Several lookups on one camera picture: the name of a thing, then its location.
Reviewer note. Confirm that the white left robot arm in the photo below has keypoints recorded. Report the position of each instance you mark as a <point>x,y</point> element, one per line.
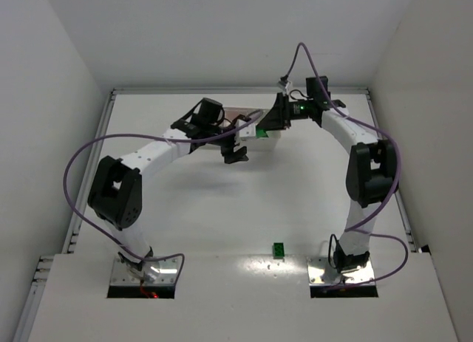
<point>116,195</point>

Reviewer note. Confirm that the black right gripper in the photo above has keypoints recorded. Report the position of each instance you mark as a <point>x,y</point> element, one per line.
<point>279,111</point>

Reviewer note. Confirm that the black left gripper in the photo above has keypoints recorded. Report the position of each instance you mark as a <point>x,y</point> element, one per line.
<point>229,148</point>

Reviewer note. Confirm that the white compartment tray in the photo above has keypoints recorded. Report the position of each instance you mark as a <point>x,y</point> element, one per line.
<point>263,144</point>

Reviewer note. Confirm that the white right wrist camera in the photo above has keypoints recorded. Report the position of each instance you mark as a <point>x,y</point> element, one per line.
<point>284,84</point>

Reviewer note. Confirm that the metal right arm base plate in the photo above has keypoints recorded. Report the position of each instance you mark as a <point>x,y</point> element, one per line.
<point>321,274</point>

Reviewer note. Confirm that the green rounded lego brick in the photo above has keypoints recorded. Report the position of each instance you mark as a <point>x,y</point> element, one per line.
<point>260,133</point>

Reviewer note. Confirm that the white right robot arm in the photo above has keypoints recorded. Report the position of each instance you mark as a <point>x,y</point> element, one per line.
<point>371,169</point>

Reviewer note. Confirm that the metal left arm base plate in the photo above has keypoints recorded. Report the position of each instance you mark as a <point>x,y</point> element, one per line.
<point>154,274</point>

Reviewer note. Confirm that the green square lego brick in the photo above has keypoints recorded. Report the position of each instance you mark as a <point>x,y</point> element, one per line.
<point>278,250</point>

